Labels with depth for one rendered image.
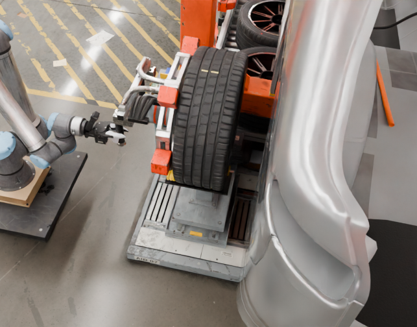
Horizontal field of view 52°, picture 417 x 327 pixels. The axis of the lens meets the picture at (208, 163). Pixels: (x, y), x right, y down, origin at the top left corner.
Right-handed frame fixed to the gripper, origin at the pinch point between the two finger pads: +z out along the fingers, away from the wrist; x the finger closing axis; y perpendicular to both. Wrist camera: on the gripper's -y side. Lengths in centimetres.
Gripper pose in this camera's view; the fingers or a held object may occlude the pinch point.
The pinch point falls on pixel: (124, 132)
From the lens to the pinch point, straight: 205.0
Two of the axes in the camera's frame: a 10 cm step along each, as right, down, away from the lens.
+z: 9.8, 1.9, -0.8
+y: -0.6, 6.3, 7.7
